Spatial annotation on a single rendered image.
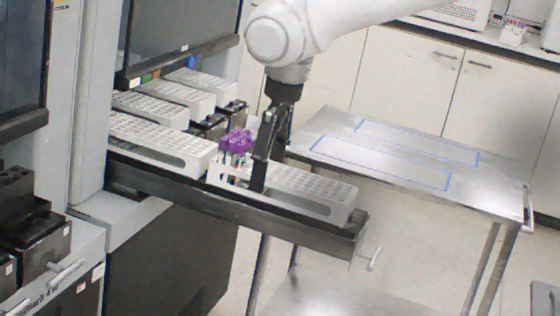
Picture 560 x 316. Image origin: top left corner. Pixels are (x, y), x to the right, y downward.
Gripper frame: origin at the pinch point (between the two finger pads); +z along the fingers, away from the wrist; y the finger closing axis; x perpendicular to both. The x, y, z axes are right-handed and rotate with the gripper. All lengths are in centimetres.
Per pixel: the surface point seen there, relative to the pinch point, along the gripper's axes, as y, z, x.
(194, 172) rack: -4.9, 2.7, 13.7
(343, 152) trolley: 34.0, 3.7, -8.9
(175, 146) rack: -3.0, -0.7, 19.5
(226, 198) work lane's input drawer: -6.4, 5.3, 5.4
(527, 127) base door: 229, 35, -67
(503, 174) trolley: 53, 4, -49
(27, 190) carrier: -36.5, 0.7, 31.2
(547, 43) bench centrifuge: 230, -9, -64
